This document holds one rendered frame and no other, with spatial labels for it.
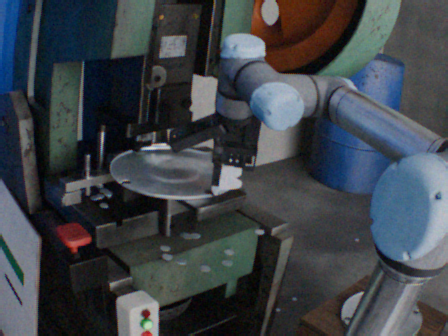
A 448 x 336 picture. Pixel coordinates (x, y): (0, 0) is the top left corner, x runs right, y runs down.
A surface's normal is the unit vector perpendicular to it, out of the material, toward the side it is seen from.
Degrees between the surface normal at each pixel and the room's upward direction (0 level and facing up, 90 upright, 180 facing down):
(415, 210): 82
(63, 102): 90
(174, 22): 90
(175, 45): 90
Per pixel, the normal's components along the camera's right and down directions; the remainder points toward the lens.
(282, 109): 0.42, 0.62
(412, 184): -0.85, -0.03
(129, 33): 0.68, 0.34
